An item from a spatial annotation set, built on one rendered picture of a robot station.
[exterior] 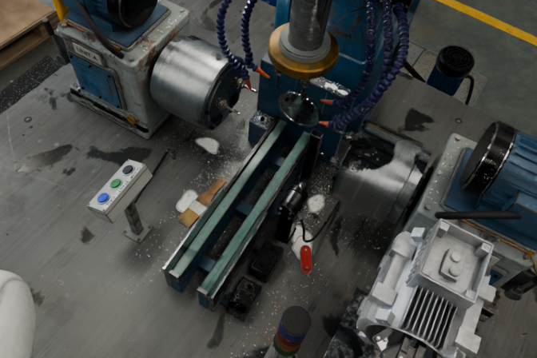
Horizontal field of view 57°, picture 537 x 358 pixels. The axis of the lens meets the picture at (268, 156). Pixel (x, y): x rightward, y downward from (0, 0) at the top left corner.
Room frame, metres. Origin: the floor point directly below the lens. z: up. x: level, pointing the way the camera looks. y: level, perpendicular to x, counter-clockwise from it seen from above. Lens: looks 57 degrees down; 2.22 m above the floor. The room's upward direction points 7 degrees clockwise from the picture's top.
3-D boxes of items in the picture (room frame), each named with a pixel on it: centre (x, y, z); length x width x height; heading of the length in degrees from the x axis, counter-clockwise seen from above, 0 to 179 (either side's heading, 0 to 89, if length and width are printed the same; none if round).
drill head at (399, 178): (0.76, -0.34, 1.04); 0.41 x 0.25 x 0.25; 66
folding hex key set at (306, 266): (0.58, -0.15, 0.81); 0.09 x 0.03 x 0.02; 7
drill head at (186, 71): (1.04, 0.29, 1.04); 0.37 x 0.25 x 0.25; 66
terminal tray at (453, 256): (0.35, -0.34, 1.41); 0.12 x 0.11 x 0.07; 157
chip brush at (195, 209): (0.73, 0.19, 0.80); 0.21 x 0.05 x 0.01; 150
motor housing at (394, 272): (0.32, -0.32, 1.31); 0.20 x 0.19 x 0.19; 157
